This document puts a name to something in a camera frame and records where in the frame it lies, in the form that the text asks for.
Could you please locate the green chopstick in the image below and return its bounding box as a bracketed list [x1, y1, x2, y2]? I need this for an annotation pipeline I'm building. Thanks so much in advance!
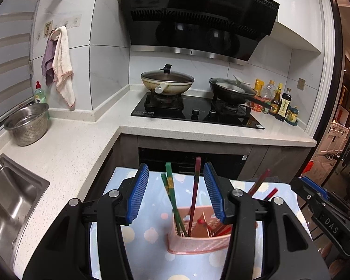
[160, 173, 189, 237]
[165, 162, 183, 237]

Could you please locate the blue seasoning jar set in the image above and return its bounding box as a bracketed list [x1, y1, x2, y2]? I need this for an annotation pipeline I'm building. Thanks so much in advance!
[285, 106, 300, 126]

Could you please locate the dark brown chopstick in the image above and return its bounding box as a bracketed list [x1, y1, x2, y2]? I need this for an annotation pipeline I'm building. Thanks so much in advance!
[188, 156, 202, 235]

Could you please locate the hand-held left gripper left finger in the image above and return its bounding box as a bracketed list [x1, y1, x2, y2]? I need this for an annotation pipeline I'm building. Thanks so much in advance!
[23, 164, 150, 280]

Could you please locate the brown bottle with yellow label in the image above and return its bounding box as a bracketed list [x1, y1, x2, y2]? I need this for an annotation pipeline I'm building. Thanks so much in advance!
[269, 83, 284, 116]

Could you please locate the pink perforated utensil basket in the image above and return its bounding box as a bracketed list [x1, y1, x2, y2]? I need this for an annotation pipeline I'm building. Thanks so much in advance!
[166, 205, 233, 254]

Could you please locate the stainless steel colander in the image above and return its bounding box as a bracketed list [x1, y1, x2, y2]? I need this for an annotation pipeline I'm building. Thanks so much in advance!
[3, 102, 50, 147]

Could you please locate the black built-in oven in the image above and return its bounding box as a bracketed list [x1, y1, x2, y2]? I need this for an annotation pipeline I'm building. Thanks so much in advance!
[138, 147, 249, 179]

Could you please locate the beige wok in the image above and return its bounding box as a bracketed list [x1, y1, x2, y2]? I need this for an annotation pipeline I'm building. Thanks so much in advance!
[140, 73, 195, 95]

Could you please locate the dark soy sauce bottle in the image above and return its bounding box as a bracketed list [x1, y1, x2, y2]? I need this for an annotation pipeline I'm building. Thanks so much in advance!
[275, 88, 292, 122]

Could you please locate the black range hood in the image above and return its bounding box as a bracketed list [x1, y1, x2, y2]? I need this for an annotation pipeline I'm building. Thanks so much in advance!
[117, 0, 281, 66]

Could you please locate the glass lid with grey knob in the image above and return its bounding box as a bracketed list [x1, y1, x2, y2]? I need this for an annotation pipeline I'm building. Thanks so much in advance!
[210, 75, 256, 94]

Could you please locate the striped window blind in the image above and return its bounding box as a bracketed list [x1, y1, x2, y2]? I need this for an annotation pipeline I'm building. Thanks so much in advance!
[0, 0, 40, 130]

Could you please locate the grey kitchen cabinet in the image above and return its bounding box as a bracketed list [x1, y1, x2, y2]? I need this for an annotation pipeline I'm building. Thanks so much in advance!
[103, 134, 313, 182]

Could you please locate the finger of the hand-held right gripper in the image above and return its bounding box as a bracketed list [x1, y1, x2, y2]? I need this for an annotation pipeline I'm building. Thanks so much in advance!
[290, 176, 329, 211]

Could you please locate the green dish soap bottle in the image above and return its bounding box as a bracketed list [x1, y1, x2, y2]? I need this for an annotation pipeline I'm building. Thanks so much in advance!
[33, 81, 50, 120]

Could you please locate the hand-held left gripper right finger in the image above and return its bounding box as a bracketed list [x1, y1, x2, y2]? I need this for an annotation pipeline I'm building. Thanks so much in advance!
[203, 162, 330, 280]

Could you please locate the purple cloth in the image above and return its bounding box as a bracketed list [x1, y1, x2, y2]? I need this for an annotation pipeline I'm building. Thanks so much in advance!
[41, 36, 58, 87]

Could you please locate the stainless steel sink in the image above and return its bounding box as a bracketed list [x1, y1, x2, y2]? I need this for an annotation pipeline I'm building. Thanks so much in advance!
[0, 151, 50, 269]

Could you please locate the blue dotted cloth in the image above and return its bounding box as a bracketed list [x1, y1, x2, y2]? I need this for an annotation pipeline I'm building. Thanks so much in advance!
[89, 166, 313, 280]

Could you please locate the dark red chopstick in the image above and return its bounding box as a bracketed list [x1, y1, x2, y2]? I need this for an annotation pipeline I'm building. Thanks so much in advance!
[247, 168, 271, 196]

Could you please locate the black gas stove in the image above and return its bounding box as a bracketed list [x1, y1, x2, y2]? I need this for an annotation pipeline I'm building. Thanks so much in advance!
[130, 91, 266, 130]

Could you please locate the black wok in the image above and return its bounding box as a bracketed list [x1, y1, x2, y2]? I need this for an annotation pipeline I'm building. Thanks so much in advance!
[209, 79, 273, 109]

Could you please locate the glass lid with black knob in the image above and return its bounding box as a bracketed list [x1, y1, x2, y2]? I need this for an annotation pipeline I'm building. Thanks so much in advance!
[141, 63, 195, 84]

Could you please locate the clear plastic bottle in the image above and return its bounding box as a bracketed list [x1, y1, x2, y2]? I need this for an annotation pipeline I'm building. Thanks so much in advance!
[262, 80, 276, 106]

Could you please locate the white pink-trimmed towel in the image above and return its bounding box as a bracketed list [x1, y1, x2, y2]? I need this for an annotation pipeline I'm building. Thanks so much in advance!
[52, 25, 76, 107]

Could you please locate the yellow seasoning packet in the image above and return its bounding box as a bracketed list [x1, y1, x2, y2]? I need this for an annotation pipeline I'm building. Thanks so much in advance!
[254, 78, 266, 97]

